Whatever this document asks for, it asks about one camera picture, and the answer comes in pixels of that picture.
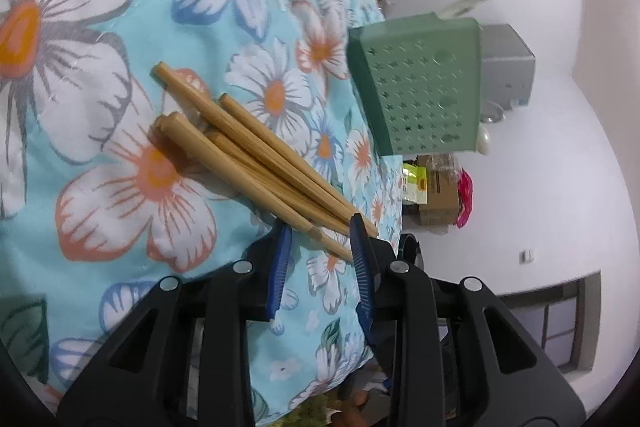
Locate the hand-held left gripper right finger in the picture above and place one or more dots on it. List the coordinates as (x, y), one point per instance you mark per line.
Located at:
(362, 272)

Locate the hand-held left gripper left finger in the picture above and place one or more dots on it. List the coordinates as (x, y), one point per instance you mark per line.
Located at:
(280, 267)

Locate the wooden chopstick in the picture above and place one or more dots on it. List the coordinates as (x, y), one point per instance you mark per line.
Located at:
(200, 99)
(260, 130)
(235, 151)

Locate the green perforated utensil holder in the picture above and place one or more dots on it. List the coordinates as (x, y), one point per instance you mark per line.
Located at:
(425, 97)

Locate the large cardboard box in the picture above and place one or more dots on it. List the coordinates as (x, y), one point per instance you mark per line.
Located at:
(440, 202)

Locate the yellow and white rice bag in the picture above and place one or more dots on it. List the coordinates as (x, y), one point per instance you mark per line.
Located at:
(415, 179)

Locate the pink plastic bag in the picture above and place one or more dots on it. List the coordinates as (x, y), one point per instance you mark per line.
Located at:
(465, 199)

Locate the blue floral tablecloth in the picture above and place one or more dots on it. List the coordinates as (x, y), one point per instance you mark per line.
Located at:
(100, 257)

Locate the grey framed door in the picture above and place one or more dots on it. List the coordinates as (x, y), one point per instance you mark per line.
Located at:
(550, 322)

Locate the silver refrigerator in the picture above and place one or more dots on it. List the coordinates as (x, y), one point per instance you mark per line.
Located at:
(505, 62)

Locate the white wall switch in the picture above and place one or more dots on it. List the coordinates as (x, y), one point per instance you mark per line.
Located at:
(525, 255)

